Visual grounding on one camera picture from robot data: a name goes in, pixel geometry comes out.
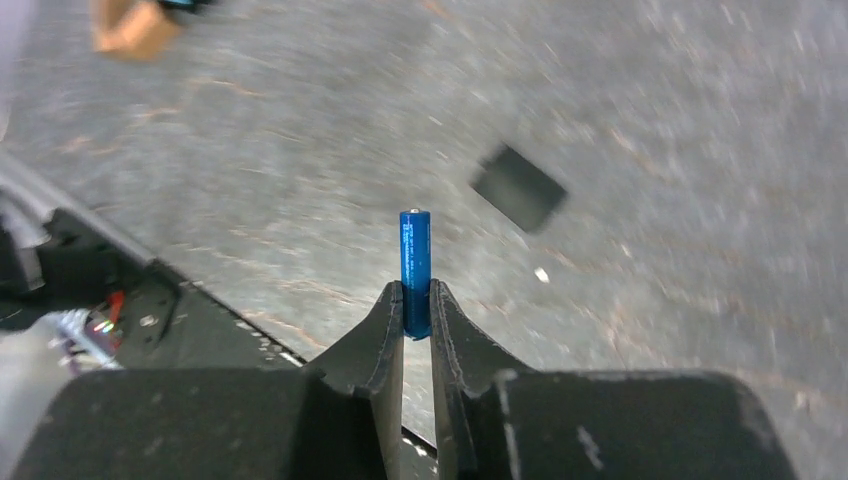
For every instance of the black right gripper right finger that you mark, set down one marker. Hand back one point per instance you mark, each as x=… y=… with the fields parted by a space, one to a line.
x=498 y=418

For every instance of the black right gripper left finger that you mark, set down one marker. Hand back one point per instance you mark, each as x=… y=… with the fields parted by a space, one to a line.
x=158 y=424

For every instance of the black battery cover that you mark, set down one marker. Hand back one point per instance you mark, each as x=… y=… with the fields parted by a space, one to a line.
x=517 y=188

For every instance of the small blue piece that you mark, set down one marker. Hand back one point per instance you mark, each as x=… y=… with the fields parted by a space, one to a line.
x=415 y=271

